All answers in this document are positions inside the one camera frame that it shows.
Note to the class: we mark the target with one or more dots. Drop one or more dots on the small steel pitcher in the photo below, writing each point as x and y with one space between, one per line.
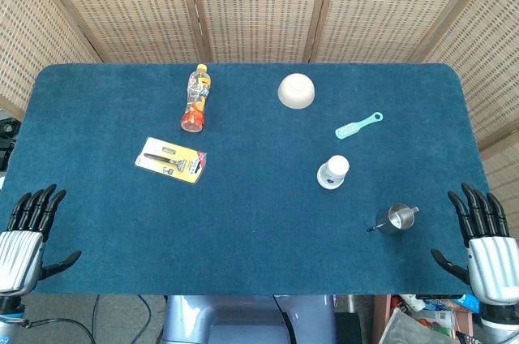
397 220

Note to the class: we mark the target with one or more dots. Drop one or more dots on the blue carpet table mat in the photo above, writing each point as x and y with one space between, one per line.
251 218

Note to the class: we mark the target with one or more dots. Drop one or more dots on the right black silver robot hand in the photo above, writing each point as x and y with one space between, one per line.
492 267

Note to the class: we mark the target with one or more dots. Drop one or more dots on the silver blue robot torso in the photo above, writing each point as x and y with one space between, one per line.
243 319

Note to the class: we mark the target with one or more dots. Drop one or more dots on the teal plastic comb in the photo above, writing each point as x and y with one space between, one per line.
353 128

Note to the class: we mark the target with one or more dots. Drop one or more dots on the black equipment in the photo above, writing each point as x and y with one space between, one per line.
8 137

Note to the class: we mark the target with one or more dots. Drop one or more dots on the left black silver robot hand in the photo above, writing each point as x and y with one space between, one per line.
20 254

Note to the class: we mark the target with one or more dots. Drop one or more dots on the brown wooden storage crate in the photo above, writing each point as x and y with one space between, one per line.
381 315

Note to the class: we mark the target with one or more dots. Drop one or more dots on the grey foil bag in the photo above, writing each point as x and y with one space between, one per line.
409 329

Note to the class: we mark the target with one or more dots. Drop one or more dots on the woven wooden screen panel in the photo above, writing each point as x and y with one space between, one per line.
28 35
507 173
121 3
259 3
486 68
397 3

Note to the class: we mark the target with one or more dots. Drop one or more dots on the white paper cup blue flower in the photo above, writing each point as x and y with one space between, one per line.
333 173

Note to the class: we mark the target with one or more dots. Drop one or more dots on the yellow packaged razor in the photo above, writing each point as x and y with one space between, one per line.
170 160

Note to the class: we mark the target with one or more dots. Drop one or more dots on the cream ceramic bowl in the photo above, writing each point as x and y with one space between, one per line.
296 90

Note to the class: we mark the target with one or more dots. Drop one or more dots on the orange drink bottle yellow cap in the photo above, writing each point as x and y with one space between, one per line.
196 104

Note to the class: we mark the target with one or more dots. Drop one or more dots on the blue snack packet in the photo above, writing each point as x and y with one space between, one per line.
468 303

